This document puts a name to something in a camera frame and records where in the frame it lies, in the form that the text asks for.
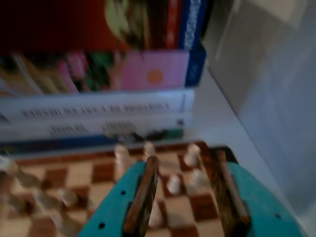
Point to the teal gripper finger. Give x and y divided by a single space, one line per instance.
256 209
118 205

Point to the white Gabrielle Chanel book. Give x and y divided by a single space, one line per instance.
86 128

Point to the white chess rook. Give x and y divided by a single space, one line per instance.
192 154

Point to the pink illustrated book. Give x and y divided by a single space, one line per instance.
160 71

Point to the thin blue illustrated book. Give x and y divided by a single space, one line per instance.
61 143

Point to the white chess bishop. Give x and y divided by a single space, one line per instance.
149 150

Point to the white chess queen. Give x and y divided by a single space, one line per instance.
122 160

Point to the wooden folding chessboard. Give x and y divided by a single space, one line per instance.
86 177

